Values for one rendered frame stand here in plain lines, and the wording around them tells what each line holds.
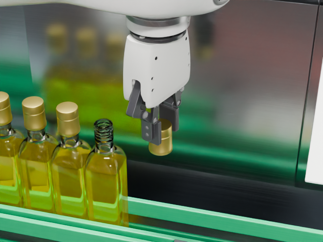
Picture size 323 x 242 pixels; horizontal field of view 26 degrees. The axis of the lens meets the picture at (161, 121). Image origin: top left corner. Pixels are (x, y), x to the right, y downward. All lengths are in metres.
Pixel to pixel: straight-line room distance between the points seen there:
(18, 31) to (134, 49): 0.37
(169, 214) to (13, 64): 0.39
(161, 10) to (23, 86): 0.57
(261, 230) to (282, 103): 0.22
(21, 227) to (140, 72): 0.40
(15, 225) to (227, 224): 0.35
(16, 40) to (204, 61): 0.34
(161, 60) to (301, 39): 0.25
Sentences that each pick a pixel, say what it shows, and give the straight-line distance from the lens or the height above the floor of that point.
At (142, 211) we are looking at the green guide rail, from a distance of 1.21.
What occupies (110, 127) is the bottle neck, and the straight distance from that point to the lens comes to 1.07.
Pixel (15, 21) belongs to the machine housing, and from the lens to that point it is 1.23.
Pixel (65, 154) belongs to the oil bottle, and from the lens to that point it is 1.11.
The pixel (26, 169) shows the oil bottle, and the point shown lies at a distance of 1.16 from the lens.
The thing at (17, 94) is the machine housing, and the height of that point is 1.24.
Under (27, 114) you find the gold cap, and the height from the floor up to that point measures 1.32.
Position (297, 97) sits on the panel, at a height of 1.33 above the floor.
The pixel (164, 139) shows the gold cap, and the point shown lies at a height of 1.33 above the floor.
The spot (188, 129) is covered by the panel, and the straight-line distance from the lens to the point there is 1.19.
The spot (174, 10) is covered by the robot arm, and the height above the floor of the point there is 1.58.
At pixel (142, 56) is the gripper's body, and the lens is 0.91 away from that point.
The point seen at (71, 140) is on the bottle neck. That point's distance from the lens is 1.10.
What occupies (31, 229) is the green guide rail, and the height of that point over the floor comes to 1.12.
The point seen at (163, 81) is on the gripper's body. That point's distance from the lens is 0.94.
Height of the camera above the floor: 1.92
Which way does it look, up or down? 34 degrees down
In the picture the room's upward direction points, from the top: straight up
